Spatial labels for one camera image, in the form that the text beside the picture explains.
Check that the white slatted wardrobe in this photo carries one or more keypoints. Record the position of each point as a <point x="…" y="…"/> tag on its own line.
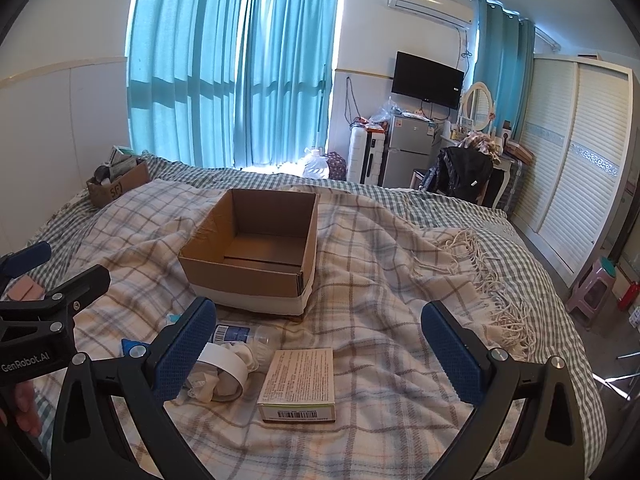
<point x="575" y="160"/>

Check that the patterned dark bag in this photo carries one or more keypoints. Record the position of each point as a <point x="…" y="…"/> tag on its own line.
<point x="336" y="166"/>

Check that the green white carton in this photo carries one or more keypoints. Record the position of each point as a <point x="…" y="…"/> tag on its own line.
<point x="122" y="156"/>

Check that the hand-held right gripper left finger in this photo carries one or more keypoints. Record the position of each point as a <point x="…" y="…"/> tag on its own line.
<point x="185" y="355"/>

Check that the white air conditioner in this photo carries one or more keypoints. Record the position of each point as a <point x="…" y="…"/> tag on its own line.
<point x="430" y="2"/>

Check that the oval white mirror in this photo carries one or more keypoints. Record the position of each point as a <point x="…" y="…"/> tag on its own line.
<point x="479" y="105"/>

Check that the white dressing table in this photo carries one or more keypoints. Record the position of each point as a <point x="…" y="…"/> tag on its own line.
<point x="500" y="180"/>

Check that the teal curtain panel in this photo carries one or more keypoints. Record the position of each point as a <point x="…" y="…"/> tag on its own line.
<point x="290" y="60"/>

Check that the grey suitcase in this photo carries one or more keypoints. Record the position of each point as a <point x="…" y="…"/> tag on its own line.
<point x="512" y="185"/>

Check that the clear plastic bag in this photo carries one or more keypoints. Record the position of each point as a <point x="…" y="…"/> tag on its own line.
<point x="385" y="110"/>

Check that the black jacket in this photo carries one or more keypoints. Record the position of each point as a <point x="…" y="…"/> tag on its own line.
<point x="462" y="172"/>

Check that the small cardboard box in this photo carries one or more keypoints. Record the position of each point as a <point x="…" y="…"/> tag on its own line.
<point x="122" y="187"/>

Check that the white green medicine box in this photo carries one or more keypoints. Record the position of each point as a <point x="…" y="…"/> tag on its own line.
<point x="300" y="375"/>

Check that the white suitcase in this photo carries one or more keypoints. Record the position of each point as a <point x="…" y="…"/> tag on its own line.
<point x="365" y="157"/>

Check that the wide teal curtain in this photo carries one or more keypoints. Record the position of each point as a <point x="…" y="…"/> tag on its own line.
<point x="185" y="60"/>

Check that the black wall television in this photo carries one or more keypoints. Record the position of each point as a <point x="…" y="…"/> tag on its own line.
<point x="427" y="80"/>

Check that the red item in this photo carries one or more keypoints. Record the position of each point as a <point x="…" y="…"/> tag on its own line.
<point x="630" y="295"/>

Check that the white plastic bag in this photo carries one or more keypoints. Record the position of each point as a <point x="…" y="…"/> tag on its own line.
<point x="316" y="164"/>

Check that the narrow teal curtain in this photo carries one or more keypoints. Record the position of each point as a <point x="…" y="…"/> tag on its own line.
<point x="500" y="60"/>

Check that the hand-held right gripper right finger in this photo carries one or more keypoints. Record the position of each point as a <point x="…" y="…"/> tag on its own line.
<point x="450" y="355"/>

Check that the silver small fridge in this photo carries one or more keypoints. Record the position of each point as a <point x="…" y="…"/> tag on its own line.
<point x="407" y="150"/>

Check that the pink flat pad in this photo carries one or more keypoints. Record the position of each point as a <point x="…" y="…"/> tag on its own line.
<point x="27" y="291"/>

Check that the pink plastic stool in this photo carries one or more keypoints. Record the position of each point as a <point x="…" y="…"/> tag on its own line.
<point x="590" y="292"/>

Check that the green checkered bedsheet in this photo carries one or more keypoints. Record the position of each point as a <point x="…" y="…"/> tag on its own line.
<point x="430" y="205"/>

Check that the plaid fringed blanket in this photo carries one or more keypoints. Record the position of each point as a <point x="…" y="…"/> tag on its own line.
<point x="380" y="280"/>

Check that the round white container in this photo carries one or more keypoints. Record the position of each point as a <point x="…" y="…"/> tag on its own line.
<point x="227" y="364"/>

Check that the metal frame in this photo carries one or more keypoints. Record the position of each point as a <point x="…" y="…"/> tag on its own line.
<point x="617" y="377"/>

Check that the flat cardboard carton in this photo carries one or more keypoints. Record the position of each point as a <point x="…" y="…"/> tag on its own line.
<point x="517" y="151"/>

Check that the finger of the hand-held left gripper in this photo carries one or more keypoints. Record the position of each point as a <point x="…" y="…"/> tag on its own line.
<point x="85" y="282"/>
<point x="30" y="257"/>

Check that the floral clothes pile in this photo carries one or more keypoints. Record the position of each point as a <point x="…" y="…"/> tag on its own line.
<point x="480" y="142"/>

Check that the person's left hand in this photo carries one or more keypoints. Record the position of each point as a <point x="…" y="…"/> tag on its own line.
<point x="22" y="410"/>

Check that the teal lid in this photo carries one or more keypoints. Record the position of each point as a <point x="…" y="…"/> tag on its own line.
<point x="607" y="266"/>

